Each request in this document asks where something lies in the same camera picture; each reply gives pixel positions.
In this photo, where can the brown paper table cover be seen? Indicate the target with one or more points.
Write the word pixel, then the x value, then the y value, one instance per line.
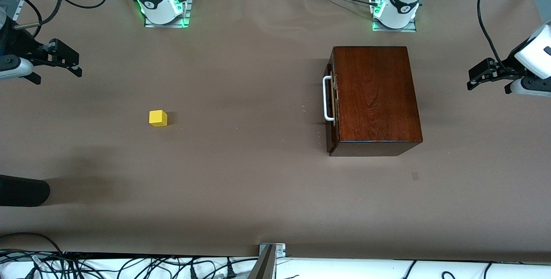
pixel 236 162

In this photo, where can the black cylinder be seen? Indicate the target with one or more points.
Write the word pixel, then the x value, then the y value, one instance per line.
pixel 21 190

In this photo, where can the yellow block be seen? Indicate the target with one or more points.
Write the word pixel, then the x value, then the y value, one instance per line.
pixel 157 118

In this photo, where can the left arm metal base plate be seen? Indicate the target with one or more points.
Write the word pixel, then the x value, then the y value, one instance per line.
pixel 394 29

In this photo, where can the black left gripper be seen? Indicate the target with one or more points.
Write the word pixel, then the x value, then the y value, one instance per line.
pixel 506 71

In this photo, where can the silver corner bracket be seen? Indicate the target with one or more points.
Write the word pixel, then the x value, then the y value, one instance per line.
pixel 280 249

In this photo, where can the perforated metal rail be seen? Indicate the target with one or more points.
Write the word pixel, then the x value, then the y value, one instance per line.
pixel 19 1

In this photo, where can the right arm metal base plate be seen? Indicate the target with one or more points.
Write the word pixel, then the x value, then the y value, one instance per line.
pixel 165 24

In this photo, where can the grey metal post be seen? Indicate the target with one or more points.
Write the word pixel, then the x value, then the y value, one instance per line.
pixel 262 268

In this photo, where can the dark brown wooden cabinet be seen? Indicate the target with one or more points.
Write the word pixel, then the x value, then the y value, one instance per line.
pixel 379 98

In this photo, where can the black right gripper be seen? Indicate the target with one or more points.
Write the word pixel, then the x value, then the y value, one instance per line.
pixel 20 45

